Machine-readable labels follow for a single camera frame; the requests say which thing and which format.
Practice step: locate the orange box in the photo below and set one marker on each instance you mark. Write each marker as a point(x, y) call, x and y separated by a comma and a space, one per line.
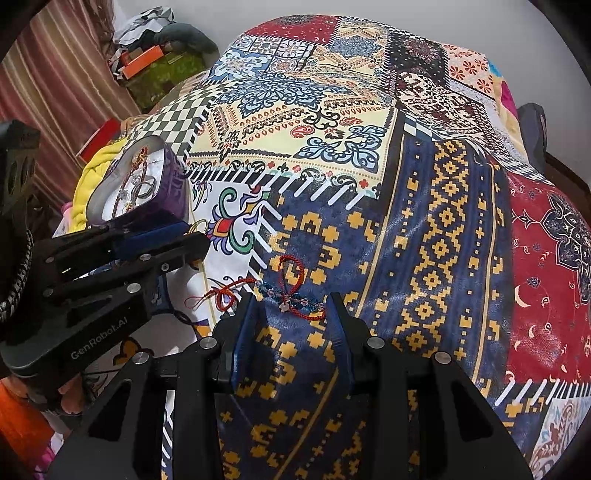
point(141, 60)

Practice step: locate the pink blanket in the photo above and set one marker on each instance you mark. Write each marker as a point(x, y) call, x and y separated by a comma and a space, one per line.
point(504, 90)

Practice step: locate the orange cloth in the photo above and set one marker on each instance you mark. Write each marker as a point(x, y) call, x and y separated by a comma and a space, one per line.
point(21, 415)

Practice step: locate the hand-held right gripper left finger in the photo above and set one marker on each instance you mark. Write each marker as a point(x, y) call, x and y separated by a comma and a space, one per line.
point(245, 344)

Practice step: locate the silver bangle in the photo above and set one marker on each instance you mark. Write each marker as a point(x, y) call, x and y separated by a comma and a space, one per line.
point(148, 187)

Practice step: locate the purple heart-shaped tin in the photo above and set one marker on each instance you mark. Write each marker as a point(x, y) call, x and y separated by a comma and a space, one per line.
point(168, 189)

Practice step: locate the red box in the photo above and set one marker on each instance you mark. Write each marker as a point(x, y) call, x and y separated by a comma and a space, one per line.
point(99, 134)

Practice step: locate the striped brown curtain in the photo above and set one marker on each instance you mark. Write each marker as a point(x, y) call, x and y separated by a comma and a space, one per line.
point(51, 83)

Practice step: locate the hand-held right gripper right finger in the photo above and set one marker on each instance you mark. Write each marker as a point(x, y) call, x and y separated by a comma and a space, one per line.
point(342, 344)

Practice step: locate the pile of grey clothes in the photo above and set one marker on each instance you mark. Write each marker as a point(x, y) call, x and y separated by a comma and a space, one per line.
point(157, 30)

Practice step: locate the yellow blanket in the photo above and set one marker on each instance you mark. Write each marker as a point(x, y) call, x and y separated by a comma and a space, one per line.
point(94, 177)

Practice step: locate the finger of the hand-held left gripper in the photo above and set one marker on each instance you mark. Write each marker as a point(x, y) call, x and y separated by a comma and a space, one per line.
point(184, 251)
point(152, 234)

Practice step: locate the green patterned cloth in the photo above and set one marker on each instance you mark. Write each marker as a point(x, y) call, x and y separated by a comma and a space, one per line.
point(161, 78)

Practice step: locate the patchwork printed blanket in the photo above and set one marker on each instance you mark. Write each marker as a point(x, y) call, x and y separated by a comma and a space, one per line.
point(369, 161)

